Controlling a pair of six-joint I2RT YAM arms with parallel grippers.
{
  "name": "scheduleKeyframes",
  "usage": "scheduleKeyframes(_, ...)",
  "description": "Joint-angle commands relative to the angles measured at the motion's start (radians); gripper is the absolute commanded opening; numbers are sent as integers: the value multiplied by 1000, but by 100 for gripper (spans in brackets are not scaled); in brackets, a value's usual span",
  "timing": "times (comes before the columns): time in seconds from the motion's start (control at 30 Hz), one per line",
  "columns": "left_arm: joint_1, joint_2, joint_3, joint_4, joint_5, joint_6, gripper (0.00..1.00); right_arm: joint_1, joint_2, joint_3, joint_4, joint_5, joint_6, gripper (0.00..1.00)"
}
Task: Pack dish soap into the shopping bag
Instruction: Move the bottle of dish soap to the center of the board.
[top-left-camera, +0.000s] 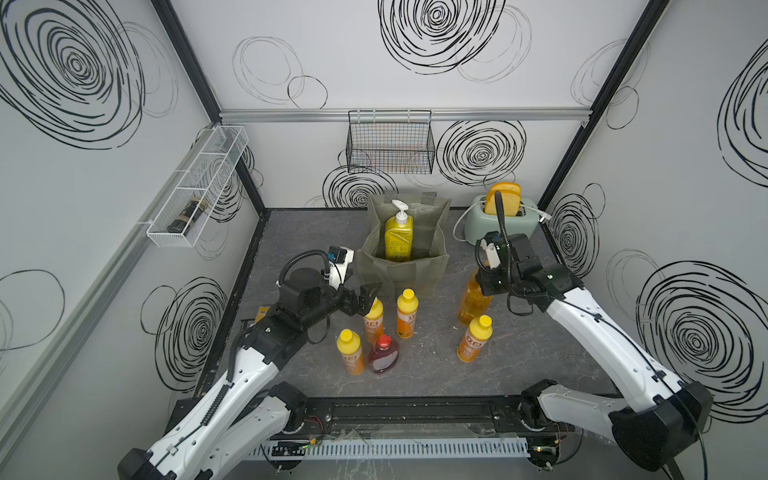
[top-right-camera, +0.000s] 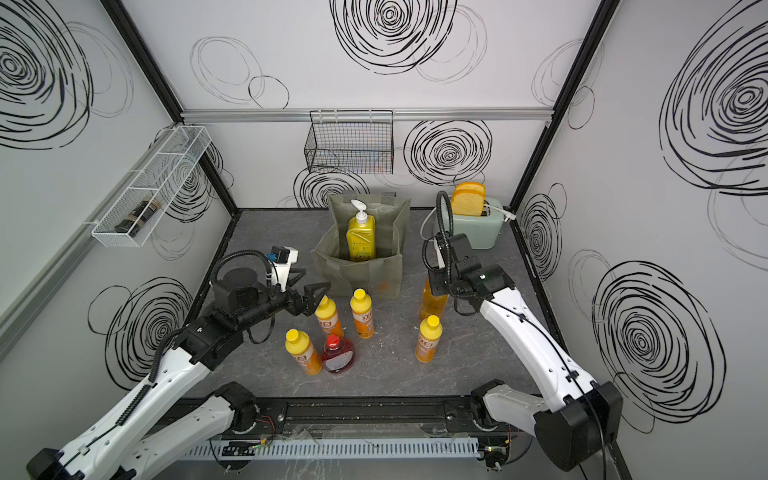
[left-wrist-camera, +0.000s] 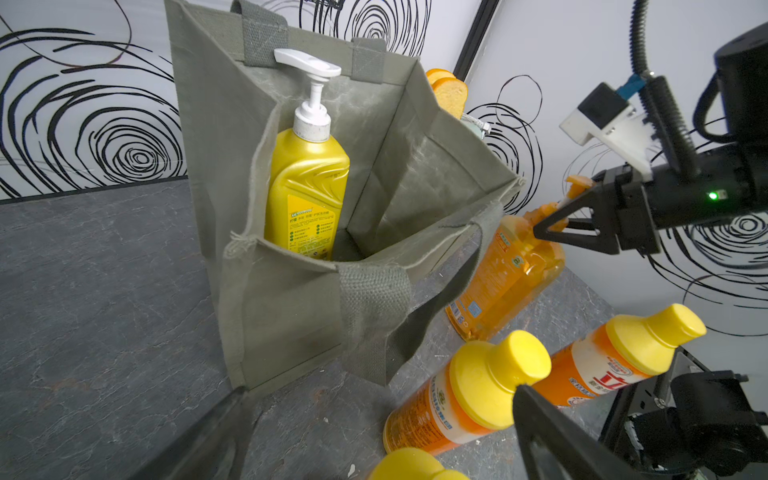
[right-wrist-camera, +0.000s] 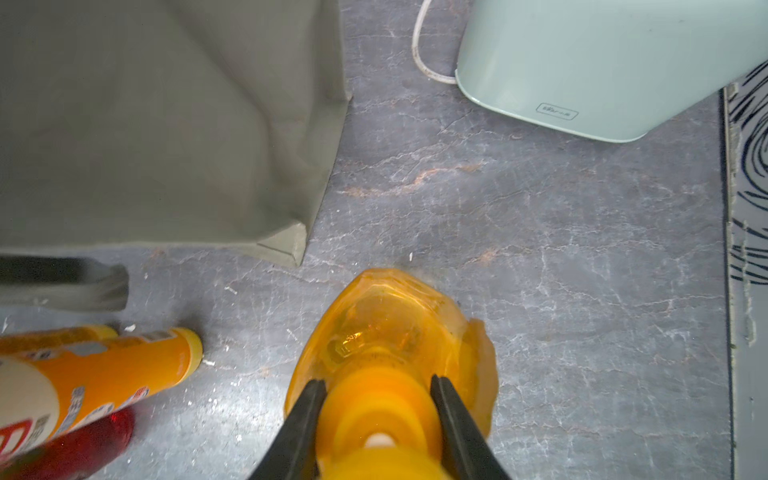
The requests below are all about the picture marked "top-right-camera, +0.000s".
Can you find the white slotted cable duct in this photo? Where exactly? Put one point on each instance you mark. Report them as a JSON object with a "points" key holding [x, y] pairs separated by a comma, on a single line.
{"points": [[337, 449]]}

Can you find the yellow cap bottle right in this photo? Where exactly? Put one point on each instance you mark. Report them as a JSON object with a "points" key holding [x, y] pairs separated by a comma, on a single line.
{"points": [[430, 332]]}

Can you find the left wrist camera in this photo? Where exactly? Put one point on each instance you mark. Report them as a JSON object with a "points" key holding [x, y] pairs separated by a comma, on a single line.
{"points": [[282, 259]]}

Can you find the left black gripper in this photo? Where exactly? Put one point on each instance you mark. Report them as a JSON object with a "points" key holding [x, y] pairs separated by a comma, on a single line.
{"points": [[308, 305]]}

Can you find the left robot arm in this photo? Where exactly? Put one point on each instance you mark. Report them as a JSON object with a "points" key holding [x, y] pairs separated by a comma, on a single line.
{"points": [[123, 444]]}

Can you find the green fabric shopping bag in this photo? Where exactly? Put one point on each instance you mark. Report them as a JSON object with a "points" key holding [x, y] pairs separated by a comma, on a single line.
{"points": [[381, 277]]}

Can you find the orange pump soap bottle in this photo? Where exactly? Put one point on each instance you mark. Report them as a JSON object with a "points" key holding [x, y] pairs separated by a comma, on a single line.
{"points": [[432, 304]]}

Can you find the red soap bottle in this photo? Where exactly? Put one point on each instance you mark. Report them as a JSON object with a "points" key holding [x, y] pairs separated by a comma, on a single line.
{"points": [[338, 354]]}

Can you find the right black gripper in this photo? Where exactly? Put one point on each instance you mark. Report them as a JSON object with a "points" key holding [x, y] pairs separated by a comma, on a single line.
{"points": [[437, 287]]}

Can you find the yellow cap bottle back left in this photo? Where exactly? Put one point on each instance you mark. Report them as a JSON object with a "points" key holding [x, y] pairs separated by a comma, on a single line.
{"points": [[328, 319]]}

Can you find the toast slice front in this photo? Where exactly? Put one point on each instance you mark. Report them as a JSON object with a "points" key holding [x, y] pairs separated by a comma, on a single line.
{"points": [[468, 201]]}

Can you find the dark item in shelf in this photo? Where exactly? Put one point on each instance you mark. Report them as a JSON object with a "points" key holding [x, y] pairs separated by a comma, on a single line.
{"points": [[138, 217]]}

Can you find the yellow cap bottle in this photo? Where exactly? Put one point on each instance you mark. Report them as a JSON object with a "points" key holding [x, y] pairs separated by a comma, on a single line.
{"points": [[299, 346], [361, 306], [430, 332], [328, 319]]}

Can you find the mint green toaster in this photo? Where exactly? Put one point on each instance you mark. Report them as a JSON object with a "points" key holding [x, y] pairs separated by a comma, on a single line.
{"points": [[481, 231]]}

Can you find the yellow cap bottle back middle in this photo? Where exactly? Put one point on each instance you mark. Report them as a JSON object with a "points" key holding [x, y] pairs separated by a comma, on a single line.
{"points": [[361, 306]]}

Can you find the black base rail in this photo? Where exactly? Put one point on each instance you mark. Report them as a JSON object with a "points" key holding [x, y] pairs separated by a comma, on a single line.
{"points": [[372, 411]]}

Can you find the yellow cap bottle front left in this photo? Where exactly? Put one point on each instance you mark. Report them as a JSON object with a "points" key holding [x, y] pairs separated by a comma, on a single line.
{"points": [[299, 346]]}

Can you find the yellow pump soap bottle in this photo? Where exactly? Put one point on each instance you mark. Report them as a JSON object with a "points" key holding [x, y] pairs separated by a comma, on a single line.
{"points": [[361, 234]]}

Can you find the toast slice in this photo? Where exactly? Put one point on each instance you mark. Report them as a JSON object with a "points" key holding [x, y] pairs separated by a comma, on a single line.
{"points": [[472, 186], [468, 201]]}

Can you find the black wire basket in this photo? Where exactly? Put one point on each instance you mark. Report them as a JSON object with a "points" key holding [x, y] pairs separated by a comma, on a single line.
{"points": [[356, 141]]}

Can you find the toast slice back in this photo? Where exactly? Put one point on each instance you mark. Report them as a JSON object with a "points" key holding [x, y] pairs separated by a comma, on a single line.
{"points": [[472, 186]]}

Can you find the white wire shelf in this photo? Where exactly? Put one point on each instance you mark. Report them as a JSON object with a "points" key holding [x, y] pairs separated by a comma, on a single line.
{"points": [[170, 174]]}

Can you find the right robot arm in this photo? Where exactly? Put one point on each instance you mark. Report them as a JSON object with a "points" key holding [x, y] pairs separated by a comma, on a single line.
{"points": [[558, 377]]}

